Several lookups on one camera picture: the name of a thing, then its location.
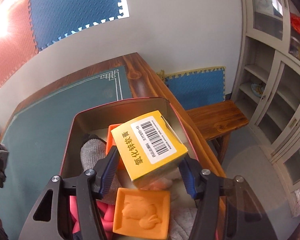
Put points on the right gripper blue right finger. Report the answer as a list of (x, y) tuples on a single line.
[(244, 218)]

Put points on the grey yellow sock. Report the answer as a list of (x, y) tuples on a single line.
[(181, 222)]

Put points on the light grey knit glove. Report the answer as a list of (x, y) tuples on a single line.
[(92, 150)]

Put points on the yellow-orange toy cube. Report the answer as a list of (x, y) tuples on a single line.
[(142, 213)]

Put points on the yellow medicine box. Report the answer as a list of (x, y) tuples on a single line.
[(148, 147)]

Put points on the red-orange number cube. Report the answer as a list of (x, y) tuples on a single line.
[(110, 143)]

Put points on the white fluffy ball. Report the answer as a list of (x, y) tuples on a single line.
[(166, 181)]

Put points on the green table mat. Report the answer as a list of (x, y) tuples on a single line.
[(37, 136)]

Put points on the wooden bench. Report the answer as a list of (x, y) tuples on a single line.
[(216, 122)]

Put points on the pink tin box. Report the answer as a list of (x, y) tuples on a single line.
[(93, 184)]

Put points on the blue floor foam mat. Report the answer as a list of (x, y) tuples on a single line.
[(197, 88)]

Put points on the beige glass door cabinet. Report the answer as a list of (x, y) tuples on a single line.
[(267, 87)]

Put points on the red cloth on shelf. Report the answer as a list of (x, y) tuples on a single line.
[(295, 22)]

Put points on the red foam wall mat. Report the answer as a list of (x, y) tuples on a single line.
[(19, 45)]

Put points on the blue foam wall mat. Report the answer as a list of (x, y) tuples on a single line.
[(54, 20)]

